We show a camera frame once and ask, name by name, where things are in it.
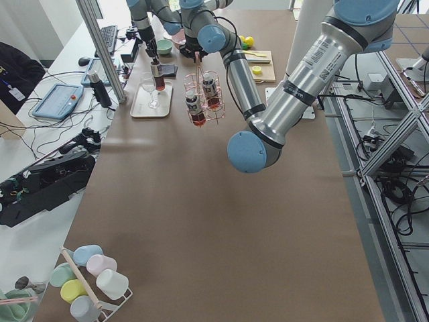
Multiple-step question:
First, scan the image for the blue teach pendant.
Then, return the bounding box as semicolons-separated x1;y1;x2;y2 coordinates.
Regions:
32;84;84;120
80;58;110;87

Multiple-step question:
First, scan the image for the person in black clothes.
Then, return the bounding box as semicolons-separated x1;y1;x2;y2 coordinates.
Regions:
1;42;46;115

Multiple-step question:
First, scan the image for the blue teach pendant far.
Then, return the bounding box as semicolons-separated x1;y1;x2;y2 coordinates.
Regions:
80;58;110;87

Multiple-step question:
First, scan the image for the white cup rack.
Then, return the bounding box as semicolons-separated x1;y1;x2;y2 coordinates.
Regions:
60;247;133;321

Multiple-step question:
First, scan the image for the black handheld camera gimbal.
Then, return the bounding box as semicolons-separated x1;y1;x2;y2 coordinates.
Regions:
59;127;101;155

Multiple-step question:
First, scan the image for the black computer mouse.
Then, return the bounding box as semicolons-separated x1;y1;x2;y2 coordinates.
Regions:
78;57;91;66

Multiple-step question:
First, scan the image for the clear wine glass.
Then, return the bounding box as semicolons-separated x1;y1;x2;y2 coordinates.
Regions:
140;72;159;109

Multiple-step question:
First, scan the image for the yellow cup on rack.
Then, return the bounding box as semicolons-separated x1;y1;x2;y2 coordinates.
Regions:
60;279;88;304

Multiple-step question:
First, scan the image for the steel muddler black tip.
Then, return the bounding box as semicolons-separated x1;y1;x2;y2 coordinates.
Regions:
246;58;271;64

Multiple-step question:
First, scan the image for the cream rabbit tray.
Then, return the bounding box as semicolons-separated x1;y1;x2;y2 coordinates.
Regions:
129;80;174;119

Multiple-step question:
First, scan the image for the black thermos bottle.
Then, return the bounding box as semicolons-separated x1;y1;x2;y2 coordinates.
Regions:
90;72;112;108

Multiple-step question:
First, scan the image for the copper wire bottle basket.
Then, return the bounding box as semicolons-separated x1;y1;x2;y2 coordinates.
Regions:
184;60;225;127

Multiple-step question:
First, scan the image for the white cup on rack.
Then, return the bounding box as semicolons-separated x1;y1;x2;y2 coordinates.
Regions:
96;269;129;300

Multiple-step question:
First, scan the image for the blue teach pendant near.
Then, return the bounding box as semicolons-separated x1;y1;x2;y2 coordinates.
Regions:
32;84;84;120

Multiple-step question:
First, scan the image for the half lemon slice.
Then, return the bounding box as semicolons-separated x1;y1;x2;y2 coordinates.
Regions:
252;66;262;74

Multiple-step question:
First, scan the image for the pink cup on rack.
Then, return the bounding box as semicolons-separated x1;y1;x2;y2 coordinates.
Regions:
86;254;117;277

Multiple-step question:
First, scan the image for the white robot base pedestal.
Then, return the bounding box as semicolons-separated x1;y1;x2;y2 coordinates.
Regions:
267;0;333;110

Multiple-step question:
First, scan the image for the yellow lemon lower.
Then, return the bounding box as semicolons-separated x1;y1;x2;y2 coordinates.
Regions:
245;36;254;48

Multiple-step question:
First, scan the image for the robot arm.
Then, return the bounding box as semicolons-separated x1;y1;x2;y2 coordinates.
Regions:
126;0;182;63
180;1;398;173

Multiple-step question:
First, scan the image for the green cup on rack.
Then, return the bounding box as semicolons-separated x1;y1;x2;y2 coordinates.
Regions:
50;262;76;288

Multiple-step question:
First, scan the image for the tea bottle by handle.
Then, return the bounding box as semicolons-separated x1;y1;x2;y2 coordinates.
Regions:
202;72;220;110

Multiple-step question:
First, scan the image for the grey cup on rack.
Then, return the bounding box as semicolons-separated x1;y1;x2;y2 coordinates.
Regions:
70;295;101;322

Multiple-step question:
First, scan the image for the tea bottle taken out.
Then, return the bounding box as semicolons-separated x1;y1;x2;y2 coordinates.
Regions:
151;63;166;91

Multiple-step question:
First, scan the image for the green bowl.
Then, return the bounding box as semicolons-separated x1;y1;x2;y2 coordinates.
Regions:
157;39;173;55

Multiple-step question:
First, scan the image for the black electronics box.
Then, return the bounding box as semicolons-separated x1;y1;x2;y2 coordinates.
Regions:
1;152;95;227

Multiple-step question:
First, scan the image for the bamboo cutting board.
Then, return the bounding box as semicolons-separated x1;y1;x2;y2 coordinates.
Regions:
245;50;276;83

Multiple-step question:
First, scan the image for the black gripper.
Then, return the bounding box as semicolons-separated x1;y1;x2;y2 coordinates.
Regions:
144;38;160;64
179;38;204;60

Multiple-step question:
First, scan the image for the pink bowl with ice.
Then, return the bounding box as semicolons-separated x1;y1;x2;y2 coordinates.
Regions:
172;29;186;48

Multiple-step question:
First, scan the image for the yellow plastic knife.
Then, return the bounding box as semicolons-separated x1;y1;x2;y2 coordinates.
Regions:
243;50;267;57

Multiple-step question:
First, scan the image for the tea bottle near pedestal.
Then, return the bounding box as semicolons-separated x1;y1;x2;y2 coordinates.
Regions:
185;90;206;127

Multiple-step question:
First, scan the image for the black keyboard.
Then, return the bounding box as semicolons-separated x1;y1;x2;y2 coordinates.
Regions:
100;25;118;56

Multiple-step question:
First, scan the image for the blue cup on rack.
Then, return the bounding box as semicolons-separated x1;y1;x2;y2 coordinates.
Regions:
72;244;103;266

